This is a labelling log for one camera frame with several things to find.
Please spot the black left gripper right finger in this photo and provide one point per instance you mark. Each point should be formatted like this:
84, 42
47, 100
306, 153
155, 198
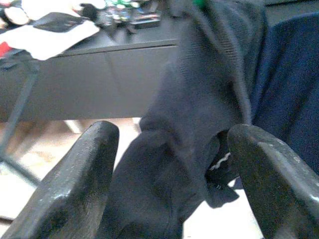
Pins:
276, 184

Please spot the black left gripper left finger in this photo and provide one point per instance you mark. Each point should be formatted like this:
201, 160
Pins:
72, 189

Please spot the black t-shirt green print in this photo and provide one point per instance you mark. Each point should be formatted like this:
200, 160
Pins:
187, 119

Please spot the green plastic hanger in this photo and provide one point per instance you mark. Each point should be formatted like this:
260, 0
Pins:
200, 3

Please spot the navy blue shirt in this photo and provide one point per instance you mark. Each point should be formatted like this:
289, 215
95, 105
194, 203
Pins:
289, 82

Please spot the white paper stack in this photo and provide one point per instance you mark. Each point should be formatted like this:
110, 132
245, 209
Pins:
49, 39

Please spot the black wallet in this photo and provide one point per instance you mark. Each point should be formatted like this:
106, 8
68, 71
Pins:
58, 22

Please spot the black mouse plush toy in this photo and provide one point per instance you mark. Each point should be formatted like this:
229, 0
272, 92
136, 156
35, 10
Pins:
87, 11

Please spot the small electronic gadgets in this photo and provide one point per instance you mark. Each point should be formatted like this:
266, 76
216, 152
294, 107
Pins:
122, 13

